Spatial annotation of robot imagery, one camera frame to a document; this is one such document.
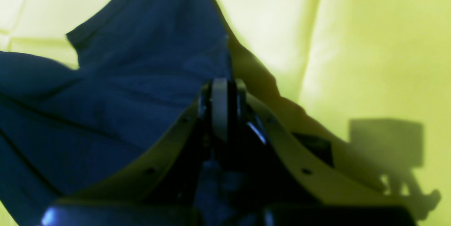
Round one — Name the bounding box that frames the black T-shirt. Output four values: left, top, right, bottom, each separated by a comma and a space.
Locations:
0, 0, 232, 226

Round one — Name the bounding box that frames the yellow tablecloth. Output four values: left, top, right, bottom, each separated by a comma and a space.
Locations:
1, 0, 450, 226

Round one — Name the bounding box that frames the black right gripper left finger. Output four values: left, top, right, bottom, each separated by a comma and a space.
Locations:
69, 78, 230, 205

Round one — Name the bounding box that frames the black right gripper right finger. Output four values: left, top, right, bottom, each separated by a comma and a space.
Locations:
228, 80, 395, 205

